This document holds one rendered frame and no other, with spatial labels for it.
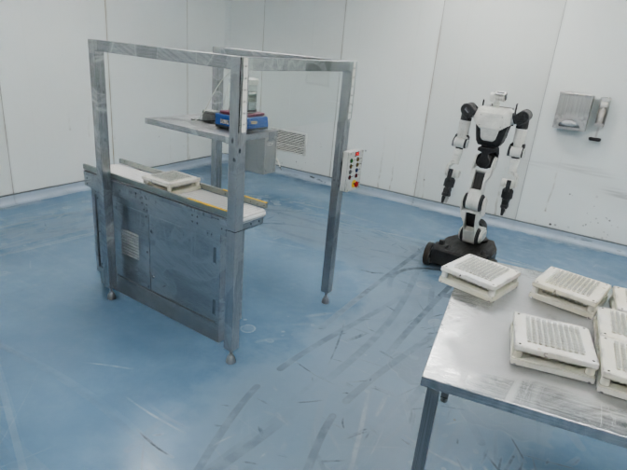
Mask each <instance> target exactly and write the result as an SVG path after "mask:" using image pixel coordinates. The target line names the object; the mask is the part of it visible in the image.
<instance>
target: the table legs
mask: <svg viewBox="0 0 627 470"><path fill-rule="evenodd" d="M439 394H440V391H437V390H434V389H430V388H426V393H425V401H424V407H423V412H422V417H421V421H420V426H419V431H418V436H417V441H416V446H415V451H414V455H413V460H412V466H411V470H425V462H426V458H427V453H428V449H429V444H430V439H431V435H432V430H433V425H434V421H435V417H436V412H437V407H438V402H439ZM448 397H449V394H446V393H443V392H441V395H440V401H441V402H443V403H446V402H447V401H448Z"/></svg>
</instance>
